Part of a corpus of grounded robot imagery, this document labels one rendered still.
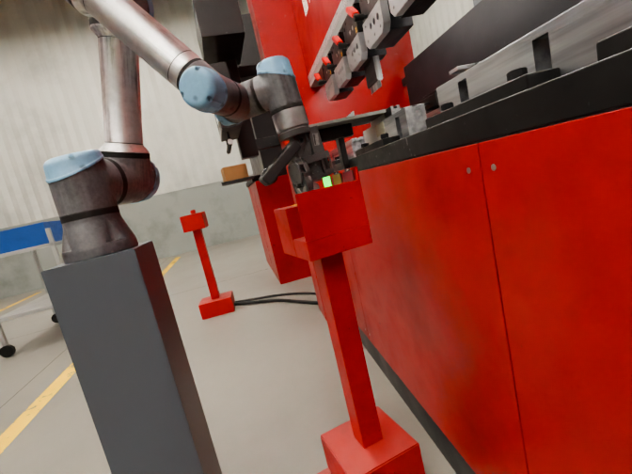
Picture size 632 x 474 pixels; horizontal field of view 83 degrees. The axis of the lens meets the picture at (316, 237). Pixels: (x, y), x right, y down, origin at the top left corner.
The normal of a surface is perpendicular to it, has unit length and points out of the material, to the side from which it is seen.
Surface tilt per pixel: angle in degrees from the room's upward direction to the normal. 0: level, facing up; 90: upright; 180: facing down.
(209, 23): 90
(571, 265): 90
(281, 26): 90
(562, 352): 90
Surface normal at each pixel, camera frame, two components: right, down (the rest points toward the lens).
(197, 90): -0.24, 0.20
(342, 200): 0.38, 0.05
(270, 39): 0.17, 0.11
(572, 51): -0.96, 0.24
